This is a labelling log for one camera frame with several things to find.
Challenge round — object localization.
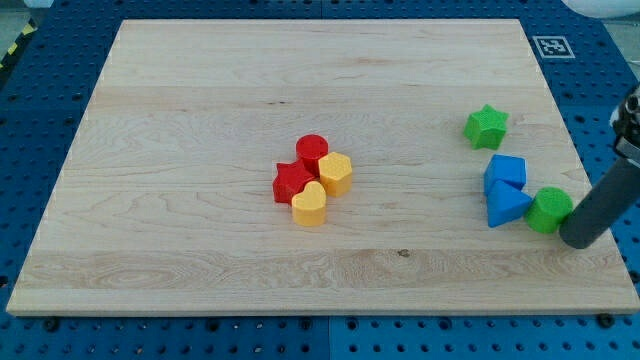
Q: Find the yellow black hazard tape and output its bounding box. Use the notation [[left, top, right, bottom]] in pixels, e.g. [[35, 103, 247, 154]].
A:
[[1, 18, 38, 70]]

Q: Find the yellow hexagon block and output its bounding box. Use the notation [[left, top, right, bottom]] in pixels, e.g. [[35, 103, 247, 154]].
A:
[[318, 152, 353, 197]]

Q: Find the red cylinder block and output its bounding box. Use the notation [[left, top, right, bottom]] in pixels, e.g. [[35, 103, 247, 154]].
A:
[[295, 134, 329, 176]]

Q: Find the red star block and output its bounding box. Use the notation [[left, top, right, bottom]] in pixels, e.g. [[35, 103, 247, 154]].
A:
[[272, 160, 315, 204]]

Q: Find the green star block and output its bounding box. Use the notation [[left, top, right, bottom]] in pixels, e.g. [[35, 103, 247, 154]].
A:
[[463, 104, 509, 150]]

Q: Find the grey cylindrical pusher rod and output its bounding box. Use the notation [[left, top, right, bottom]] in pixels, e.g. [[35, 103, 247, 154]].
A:
[[559, 157, 639, 249]]

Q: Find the green cylinder block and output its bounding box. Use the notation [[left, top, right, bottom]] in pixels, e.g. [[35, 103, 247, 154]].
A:
[[524, 187, 573, 234]]

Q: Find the robot arm end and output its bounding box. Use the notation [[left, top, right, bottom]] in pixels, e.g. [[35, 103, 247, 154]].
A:
[[609, 85, 639, 166]]

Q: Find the blue cube block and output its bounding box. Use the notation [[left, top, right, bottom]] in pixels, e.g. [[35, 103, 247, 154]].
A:
[[483, 154, 527, 195]]

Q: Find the wooden board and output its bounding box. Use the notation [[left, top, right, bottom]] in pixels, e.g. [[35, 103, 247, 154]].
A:
[[7, 19, 639, 317]]

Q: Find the white object top right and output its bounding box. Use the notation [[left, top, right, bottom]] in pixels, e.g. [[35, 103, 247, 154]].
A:
[[561, 0, 639, 19]]

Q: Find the white fiducial marker tag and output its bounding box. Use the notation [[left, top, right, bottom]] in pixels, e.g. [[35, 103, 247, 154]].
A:
[[533, 35, 575, 59]]

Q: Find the blue triangle block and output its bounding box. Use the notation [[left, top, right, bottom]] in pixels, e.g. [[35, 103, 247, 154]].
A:
[[487, 181, 533, 228]]

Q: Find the yellow heart block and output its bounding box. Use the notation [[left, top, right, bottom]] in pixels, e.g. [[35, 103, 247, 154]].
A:
[[291, 181, 327, 227]]

